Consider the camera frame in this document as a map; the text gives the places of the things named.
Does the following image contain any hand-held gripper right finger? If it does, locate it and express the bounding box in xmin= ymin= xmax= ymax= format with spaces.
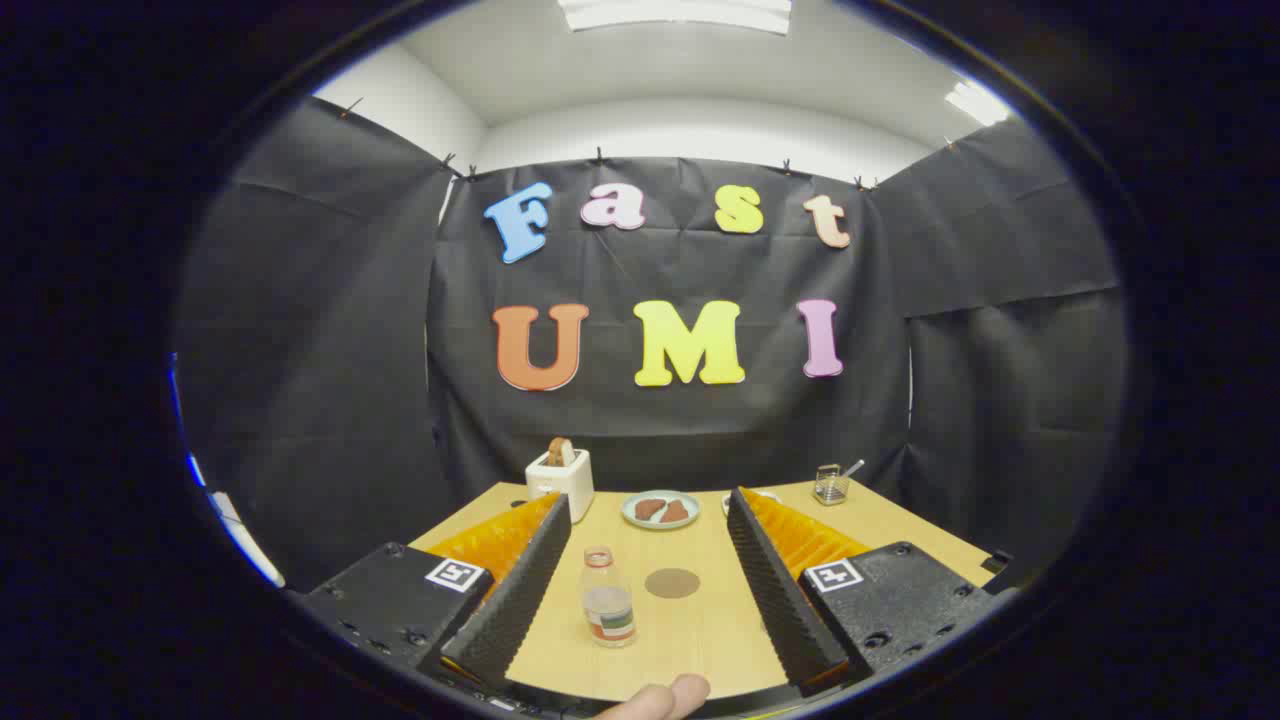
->
xmin=727 ymin=487 xmax=1001 ymax=691

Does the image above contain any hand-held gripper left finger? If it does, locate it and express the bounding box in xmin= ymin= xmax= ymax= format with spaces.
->
xmin=303 ymin=493 xmax=573 ymax=691

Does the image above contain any clear juice bottle red label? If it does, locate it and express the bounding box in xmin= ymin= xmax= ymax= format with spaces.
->
xmin=580 ymin=546 xmax=638 ymax=649

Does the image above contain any wooden table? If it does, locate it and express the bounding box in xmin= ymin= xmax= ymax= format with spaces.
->
xmin=410 ymin=480 xmax=1001 ymax=703

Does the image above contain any white toaster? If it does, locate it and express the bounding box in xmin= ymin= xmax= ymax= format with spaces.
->
xmin=525 ymin=448 xmax=595 ymax=524

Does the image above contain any pale blue plate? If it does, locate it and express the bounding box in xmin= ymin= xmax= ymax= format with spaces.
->
xmin=621 ymin=490 xmax=701 ymax=530

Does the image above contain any black backdrop cloth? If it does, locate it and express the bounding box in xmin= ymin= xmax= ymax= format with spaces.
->
xmin=175 ymin=95 xmax=1126 ymax=591

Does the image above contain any small ceiling light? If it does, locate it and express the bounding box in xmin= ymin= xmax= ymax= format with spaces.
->
xmin=945 ymin=80 xmax=1011 ymax=128

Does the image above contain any long ceiling light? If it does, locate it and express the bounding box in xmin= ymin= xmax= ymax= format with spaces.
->
xmin=557 ymin=0 xmax=793 ymax=36

